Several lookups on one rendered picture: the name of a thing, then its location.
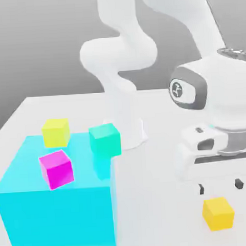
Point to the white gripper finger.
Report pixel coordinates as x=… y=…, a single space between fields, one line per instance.
x=238 y=184
x=201 y=189

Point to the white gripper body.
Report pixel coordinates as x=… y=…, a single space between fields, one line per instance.
x=216 y=169

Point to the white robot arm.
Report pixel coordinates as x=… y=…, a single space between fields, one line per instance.
x=118 y=53

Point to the small golden yellow cube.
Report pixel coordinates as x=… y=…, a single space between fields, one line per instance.
x=218 y=214

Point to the small teal cube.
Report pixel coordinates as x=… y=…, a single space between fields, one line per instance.
x=105 y=140

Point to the small magenta cube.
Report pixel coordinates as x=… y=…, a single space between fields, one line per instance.
x=57 y=171

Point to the small lime yellow cube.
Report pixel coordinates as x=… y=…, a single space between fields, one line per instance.
x=56 y=134

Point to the large cyan box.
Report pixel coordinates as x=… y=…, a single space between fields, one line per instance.
x=59 y=221

